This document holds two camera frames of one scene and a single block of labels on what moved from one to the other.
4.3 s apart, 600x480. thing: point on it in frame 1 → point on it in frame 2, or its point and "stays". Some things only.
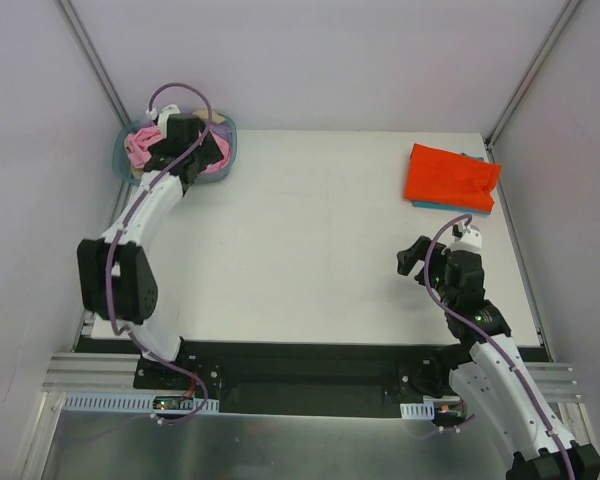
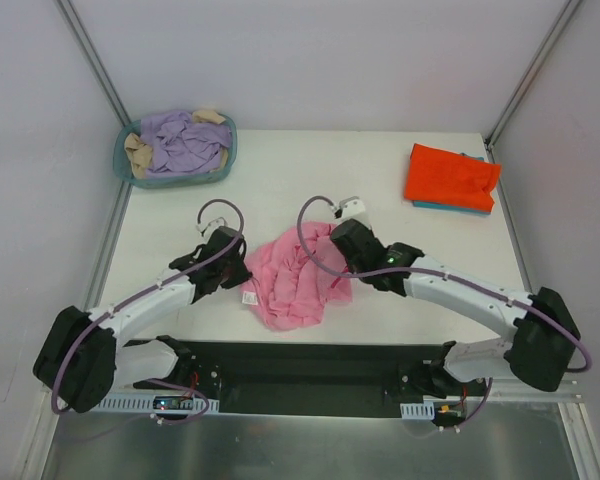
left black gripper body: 208,150 → 235,270
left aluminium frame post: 75,25 stays
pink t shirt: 141,142 → 285,287
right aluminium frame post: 559,23 stays
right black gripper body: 434,257 → 344,238
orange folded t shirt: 439,176 stays
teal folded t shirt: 451,207 stays
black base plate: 303,379 stays
